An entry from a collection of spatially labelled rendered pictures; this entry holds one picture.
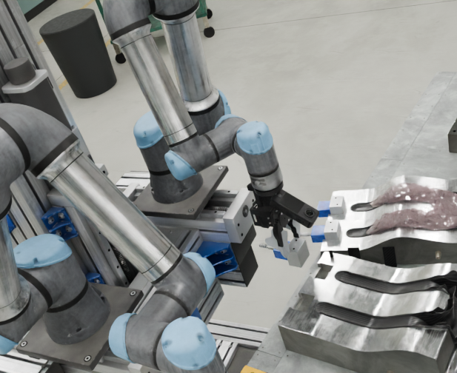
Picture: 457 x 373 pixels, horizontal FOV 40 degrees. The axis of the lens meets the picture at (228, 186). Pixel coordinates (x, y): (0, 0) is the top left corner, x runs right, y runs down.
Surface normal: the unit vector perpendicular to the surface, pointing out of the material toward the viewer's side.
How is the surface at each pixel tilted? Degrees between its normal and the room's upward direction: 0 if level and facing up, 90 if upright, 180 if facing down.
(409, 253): 90
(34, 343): 0
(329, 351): 90
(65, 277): 90
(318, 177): 0
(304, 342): 90
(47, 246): 8
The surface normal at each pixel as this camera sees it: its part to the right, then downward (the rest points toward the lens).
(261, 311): -0.27, -0.79
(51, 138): 0.54, -0.07
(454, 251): -0.26, 0.61
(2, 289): 0.62, 0.63
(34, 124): 0.70, -0.29
